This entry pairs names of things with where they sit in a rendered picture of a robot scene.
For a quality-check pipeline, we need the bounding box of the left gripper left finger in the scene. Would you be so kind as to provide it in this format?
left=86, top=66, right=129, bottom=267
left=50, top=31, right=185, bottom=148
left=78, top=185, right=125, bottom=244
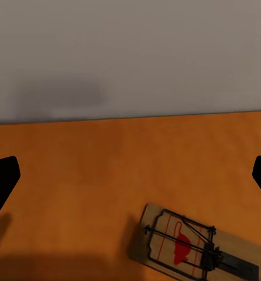
left=0, top=155, right=20, bottom=210

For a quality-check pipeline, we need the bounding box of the mousetrap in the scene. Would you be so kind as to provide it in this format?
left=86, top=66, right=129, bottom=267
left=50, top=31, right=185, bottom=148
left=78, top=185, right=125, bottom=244
left=129, top=202, right=261, bottom=281

